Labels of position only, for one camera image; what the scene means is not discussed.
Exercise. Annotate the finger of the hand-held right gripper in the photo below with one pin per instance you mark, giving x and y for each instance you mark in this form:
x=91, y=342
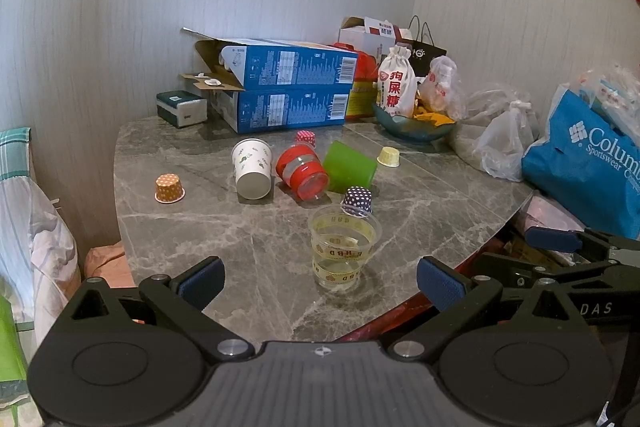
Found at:
x=500, y=267
x=550, y=238

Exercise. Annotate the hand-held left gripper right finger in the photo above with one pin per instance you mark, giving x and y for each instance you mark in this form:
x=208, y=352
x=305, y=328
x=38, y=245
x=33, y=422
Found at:
x=442, y=285

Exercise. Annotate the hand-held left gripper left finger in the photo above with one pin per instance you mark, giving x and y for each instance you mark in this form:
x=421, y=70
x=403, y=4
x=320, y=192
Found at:
x=200, y=285

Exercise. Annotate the clear plastic cup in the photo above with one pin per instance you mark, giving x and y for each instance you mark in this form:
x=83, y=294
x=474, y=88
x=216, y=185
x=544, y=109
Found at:
x=341, y=257

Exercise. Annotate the white paper cup green print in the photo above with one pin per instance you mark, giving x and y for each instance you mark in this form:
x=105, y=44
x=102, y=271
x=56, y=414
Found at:
x=250, y=163

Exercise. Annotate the red plastic cup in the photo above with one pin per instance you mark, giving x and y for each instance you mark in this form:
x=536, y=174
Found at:
x=296, y=167

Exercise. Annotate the green plastic cup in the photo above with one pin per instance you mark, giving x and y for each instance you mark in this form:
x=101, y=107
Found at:
x=346, y=164

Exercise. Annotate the pink plastic bag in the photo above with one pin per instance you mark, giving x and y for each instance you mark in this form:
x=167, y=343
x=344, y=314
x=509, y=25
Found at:
x=547, y=219

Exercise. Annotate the blue shopping bag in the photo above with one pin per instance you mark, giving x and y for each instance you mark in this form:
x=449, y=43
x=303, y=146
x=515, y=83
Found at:
x=575, y=167

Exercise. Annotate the pink cushion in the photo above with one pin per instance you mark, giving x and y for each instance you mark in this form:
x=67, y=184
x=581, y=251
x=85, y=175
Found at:
x=105, y=264

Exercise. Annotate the orange dotted cupcake liner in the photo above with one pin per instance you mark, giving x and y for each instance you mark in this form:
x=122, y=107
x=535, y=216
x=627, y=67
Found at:
x=169, y=188

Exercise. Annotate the white tied plastic bag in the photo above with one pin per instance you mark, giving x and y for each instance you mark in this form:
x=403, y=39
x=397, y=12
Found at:
x=507, y=142

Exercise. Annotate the navy dotted cupcake liner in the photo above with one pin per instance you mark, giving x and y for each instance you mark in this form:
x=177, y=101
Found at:
x=357, y=199

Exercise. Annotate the clear plastic bag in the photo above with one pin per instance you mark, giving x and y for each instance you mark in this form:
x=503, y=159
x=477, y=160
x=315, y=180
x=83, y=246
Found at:
x=472, y=134

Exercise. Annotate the yellow cupcake liner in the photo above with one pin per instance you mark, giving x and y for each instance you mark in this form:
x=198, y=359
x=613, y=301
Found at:
x=388, y=156

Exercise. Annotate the white plastic packaging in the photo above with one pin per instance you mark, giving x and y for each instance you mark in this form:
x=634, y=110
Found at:
x=607, y=94

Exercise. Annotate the teal bowl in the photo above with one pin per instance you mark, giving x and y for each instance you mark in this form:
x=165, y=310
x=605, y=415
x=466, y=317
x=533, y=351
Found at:
x=405, y=129

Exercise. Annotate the yellow snack packet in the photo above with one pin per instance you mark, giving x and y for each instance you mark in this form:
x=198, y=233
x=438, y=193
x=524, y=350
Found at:
x=434, y=118

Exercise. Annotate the green white tissue box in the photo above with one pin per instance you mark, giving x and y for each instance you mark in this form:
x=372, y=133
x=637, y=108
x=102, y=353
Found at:
x=182, y=107

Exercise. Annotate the maroon dotted cupcake liner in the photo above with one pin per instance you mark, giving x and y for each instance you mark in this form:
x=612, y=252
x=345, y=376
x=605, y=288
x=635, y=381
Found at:
x=305, y=138

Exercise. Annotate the clear snack bag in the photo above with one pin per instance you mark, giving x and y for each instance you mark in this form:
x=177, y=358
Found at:
x=442, y=87

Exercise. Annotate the green bag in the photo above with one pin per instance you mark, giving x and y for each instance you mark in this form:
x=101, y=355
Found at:
x=10, y=352

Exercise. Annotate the red gift box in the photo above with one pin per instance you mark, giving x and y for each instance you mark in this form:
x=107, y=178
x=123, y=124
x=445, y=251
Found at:
x=362, y=97

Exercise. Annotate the black paper bag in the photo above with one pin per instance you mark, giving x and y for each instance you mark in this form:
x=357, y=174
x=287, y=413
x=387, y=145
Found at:
x=425, y=52

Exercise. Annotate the teal plaid cloth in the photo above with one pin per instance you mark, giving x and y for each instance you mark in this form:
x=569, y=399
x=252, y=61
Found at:
x=12, y=152

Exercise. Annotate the open blue cardboard box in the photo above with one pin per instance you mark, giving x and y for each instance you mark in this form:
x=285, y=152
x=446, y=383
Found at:
x=295, y=64

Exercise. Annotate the white red carton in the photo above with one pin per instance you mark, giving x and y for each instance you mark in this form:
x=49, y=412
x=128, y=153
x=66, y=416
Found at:
x=372, y=34

